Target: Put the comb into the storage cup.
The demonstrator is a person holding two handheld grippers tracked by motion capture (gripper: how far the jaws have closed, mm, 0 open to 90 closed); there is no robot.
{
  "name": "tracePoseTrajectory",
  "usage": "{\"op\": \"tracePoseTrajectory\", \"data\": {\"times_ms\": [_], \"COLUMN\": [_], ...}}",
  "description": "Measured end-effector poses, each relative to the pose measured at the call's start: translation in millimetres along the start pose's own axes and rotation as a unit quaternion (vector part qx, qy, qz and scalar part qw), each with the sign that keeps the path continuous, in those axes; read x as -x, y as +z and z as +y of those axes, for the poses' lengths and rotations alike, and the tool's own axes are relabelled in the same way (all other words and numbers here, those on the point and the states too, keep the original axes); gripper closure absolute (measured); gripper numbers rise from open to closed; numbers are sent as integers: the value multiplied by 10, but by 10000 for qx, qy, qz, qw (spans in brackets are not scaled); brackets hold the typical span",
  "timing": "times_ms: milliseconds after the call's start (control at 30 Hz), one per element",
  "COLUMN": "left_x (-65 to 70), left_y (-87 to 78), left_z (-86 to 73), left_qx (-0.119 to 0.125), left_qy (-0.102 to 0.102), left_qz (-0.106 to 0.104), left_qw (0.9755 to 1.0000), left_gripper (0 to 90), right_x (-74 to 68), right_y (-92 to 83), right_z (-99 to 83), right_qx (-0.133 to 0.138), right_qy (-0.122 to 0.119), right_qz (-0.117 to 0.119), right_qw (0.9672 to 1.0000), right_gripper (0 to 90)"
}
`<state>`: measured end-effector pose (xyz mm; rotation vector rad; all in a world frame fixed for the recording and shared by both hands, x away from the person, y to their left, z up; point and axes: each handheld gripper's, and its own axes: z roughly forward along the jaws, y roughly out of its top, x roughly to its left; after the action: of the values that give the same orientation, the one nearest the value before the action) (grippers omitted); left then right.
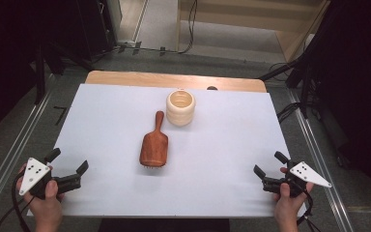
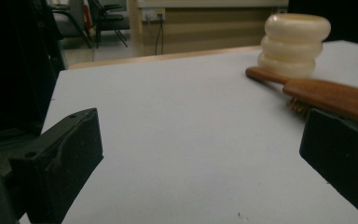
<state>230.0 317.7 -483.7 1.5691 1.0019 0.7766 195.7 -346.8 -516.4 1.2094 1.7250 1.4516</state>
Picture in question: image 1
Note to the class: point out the black curtain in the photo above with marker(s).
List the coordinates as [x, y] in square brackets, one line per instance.
[360, 80]
[6, 48]

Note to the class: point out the person's right hand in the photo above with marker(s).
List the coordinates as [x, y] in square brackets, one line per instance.
[286, 209]

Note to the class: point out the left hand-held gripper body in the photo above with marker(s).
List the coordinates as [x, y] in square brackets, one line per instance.
[34, 174]

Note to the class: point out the person's dark clothing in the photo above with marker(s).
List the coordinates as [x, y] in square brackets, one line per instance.
[161, 226]

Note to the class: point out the black metal stand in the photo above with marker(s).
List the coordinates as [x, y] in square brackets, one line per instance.
[40, 80]
[305, 96]

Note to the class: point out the person's left hand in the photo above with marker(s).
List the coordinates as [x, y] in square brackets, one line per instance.
[46, 212]

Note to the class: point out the aluminium floor rail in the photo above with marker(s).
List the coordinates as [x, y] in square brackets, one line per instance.
[319, 161]
[16, 151]

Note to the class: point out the wooden table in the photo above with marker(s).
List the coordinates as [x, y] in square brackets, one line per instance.
[141, 79]

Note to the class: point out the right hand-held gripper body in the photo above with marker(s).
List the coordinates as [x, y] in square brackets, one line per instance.
[306, 174]

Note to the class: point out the cream ribbed cup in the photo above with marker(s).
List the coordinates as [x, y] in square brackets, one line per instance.
[180, 117]

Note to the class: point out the white board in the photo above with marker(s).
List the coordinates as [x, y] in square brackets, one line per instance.
[109, 129]

